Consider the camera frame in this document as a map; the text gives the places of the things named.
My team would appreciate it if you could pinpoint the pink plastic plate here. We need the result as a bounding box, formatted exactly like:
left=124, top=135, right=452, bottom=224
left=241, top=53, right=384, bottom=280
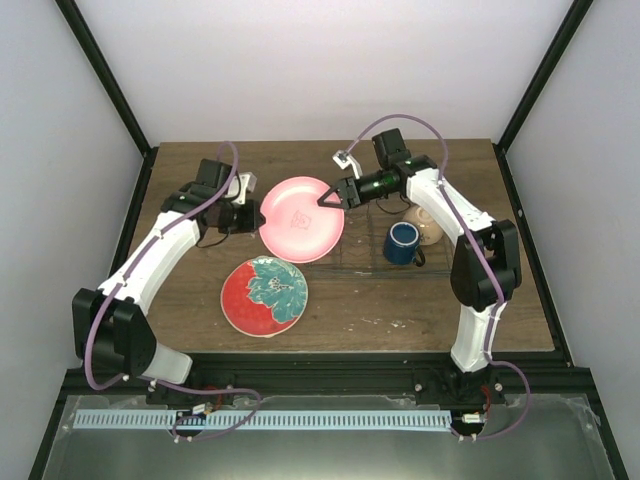
left=259, top=176, right=345, bottom=264

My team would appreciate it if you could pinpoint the black wire dish rack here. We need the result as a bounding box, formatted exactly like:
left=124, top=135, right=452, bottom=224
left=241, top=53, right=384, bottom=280
left=302, top=199, right=459, bottom=279

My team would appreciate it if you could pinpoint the blue ceramic mug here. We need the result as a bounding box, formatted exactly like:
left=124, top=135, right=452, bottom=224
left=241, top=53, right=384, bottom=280
left=383, top=221, right=426, bottom=267

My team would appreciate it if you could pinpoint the cream ceramic bowl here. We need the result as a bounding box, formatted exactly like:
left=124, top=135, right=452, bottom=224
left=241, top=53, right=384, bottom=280
left=403, top=205, right=444, bottom=246

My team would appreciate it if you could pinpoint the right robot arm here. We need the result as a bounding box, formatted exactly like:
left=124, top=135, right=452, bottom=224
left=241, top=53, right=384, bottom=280
left=317, top=129, right=522, bottom=403

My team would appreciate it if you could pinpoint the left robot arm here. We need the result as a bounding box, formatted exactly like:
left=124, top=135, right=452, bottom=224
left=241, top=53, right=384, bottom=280
left=72, top=159, right=265, bottom=404

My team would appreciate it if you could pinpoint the red floral plate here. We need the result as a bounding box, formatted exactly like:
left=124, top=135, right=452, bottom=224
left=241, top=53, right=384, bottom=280
left=220, top=256, right=309, bottom=338

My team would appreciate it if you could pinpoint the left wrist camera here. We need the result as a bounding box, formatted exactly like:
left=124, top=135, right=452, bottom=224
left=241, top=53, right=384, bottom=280
left=231, top=172, right=257, bottom=205

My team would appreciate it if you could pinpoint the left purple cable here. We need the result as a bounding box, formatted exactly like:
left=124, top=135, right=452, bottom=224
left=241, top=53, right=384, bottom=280
left=83, top=140, right=262, bottom=445

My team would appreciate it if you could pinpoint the black aluminium frame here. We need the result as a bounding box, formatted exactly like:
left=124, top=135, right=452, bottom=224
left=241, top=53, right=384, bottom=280
left=57, top=1, right=628, bottom=479

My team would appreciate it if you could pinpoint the light blue slotted cable duct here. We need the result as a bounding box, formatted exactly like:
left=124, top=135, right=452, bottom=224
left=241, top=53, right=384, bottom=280
left=73, top=409, right=452, bottom=432

